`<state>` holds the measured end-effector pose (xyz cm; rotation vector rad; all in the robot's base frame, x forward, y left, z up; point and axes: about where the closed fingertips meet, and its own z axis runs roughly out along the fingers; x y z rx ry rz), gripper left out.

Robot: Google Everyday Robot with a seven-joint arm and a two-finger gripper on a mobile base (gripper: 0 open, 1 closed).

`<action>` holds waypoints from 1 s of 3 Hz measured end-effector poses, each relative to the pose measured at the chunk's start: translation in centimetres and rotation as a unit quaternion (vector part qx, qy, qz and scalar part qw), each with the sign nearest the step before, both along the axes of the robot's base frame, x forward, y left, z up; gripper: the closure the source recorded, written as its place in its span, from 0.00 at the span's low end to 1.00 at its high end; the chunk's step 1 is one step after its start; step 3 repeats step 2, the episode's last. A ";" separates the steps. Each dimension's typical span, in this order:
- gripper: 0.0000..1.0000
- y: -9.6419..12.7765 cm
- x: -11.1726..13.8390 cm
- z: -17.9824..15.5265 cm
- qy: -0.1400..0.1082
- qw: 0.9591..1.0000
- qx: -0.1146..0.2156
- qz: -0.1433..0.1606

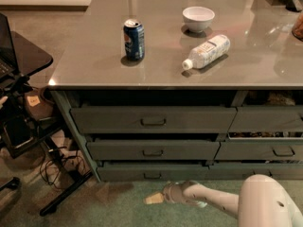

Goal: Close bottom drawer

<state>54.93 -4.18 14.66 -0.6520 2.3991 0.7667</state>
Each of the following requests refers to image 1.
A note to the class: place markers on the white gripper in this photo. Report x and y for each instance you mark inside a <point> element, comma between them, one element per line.
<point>175,194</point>

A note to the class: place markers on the grey drawer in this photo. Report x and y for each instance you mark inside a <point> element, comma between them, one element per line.
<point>150,172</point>
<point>153,149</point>
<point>261,149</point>
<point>268,118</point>
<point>152,119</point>
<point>243,171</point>

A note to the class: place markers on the brown bag with label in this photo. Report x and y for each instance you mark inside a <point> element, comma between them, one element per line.
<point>39,103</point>

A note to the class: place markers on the black side table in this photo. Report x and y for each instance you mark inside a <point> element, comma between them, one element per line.
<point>31,59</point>

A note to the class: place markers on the white plastic bottle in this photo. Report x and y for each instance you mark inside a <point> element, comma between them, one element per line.
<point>206,53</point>

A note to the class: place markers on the blue soda can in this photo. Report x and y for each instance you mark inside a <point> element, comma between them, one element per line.
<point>134,40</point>

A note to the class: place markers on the white ceramic bowl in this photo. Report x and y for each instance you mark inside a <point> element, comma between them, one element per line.
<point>197,19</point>

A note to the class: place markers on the black laptop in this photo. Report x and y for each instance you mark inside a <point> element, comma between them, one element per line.
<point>8,61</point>

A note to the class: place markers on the brown object at right edge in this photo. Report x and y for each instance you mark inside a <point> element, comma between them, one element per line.
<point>298,28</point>

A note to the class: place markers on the grey drawer cabinet frame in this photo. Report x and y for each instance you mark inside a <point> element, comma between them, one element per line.
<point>233,97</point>

